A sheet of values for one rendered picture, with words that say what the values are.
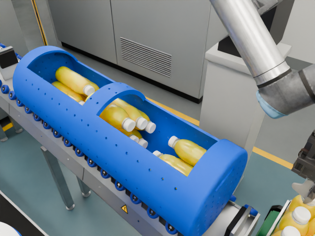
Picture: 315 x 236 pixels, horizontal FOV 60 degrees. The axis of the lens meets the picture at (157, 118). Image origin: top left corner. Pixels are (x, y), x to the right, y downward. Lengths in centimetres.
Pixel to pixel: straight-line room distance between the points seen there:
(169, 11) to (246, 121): 135
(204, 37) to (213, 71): 99
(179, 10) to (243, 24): 174
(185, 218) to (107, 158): 28
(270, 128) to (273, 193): 71
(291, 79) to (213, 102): 82
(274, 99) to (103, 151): 48
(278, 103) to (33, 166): 203
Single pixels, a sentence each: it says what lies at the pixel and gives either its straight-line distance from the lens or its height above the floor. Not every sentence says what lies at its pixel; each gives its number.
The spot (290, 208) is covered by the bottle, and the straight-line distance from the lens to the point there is 92.
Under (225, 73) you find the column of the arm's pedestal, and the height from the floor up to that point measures 101.
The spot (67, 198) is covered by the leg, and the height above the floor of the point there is 14.
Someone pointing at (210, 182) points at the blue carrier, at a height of 122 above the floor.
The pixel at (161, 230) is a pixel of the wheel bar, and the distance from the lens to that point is 91.
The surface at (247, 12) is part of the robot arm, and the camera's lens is 74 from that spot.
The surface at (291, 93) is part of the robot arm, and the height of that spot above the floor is 135.
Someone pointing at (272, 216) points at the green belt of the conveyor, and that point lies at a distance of 104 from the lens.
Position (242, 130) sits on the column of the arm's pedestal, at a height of 72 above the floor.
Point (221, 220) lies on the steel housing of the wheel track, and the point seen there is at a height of 93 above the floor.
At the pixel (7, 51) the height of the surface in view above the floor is 108.
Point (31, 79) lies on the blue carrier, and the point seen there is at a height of 119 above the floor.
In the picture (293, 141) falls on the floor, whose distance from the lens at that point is 268.
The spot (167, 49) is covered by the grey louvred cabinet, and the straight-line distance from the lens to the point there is 265.
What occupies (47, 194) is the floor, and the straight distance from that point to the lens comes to 222.
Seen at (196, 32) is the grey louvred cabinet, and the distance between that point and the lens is 241.
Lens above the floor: 175
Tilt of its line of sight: 42 degrees down
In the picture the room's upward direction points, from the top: straight up
